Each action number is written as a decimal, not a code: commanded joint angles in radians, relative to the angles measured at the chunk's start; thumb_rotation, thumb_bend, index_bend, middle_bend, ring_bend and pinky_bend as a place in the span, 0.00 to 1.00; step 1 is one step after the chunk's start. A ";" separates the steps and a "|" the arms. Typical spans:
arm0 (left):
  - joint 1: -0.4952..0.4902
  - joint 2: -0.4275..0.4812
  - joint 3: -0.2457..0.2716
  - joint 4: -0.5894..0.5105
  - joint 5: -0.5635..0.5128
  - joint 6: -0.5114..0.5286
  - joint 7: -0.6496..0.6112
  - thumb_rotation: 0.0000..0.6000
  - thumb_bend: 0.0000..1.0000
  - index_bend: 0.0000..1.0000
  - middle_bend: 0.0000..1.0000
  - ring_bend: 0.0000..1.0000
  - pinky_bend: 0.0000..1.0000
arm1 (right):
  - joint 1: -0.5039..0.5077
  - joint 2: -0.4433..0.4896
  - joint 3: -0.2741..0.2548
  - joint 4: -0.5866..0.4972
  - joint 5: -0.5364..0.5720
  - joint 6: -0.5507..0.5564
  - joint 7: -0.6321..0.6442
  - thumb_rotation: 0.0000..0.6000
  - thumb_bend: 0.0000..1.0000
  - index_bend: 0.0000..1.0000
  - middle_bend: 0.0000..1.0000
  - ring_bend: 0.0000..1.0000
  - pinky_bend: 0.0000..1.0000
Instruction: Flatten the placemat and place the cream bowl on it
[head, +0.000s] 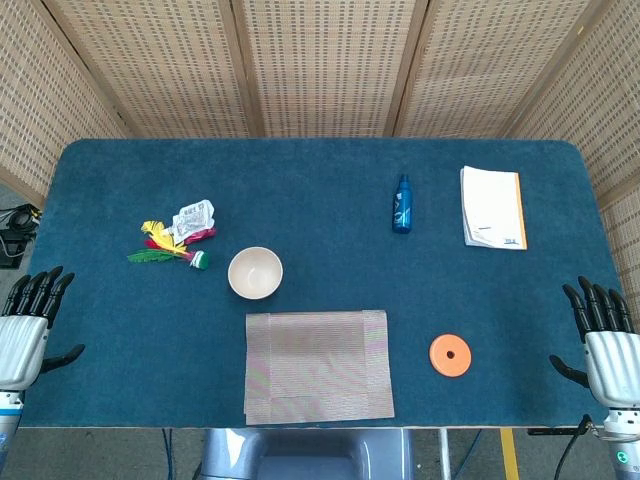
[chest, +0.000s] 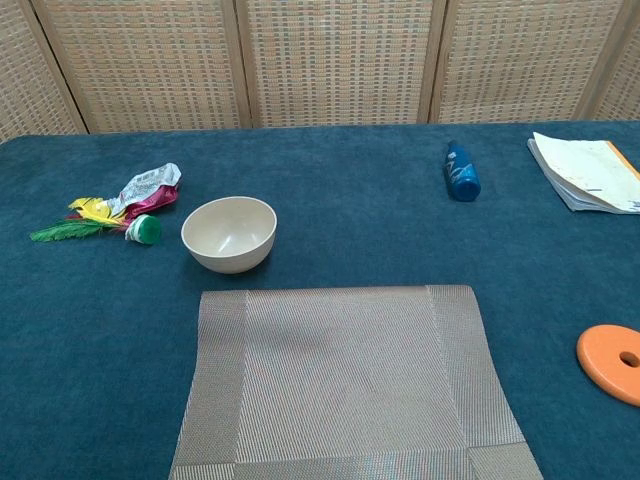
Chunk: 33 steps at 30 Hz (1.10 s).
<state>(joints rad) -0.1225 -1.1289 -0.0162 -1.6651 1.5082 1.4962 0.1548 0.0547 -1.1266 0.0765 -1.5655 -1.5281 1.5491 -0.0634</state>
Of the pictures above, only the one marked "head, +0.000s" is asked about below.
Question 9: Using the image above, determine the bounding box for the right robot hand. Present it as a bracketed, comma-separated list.
[548, 275, 640, 412]

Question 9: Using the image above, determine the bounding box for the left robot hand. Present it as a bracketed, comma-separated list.
[0, 265, 86, 392]

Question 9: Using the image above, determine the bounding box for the white bowl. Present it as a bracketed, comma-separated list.
[227, 246, 285, 301]

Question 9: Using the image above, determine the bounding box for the beige woven placemat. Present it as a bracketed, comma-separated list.
[243, 309, 396, 426]

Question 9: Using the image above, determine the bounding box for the orange disc with hole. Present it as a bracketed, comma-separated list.
[428, 333, 473, 379]

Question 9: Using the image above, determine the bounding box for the white table leg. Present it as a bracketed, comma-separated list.
[437, 428, 452, 480]

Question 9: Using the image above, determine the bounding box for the colourful feather shuttlecock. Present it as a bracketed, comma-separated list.
[126, 220, 211, 272]

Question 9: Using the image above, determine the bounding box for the white notebook with orange spine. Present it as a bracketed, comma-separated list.
[459, 165, 529, 251]

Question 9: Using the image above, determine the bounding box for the crumpled silver snack wrapper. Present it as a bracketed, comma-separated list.
[169, 198, 219, 246]

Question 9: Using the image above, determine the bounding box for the blue plastic bottle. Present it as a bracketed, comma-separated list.
[391, 173, 414, 235]

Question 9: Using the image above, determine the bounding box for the grey-blue robot torso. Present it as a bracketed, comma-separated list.
[197, 427, 416, 480]

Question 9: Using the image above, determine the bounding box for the blue carpet table cover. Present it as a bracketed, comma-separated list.
[19, 138, 624, 430]

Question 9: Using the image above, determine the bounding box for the bamboo folding screen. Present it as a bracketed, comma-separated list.
[0, 0, 640, 311]

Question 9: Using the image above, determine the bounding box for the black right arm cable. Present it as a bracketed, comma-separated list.
[562, 413, 596, 480]

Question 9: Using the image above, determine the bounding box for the black equipment with cables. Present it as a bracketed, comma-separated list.
[0, 202, 44, 271]

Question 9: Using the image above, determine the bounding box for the blue cable under table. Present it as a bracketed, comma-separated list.
[160, 428, 176, 480]
[462, 429, 484, 480]

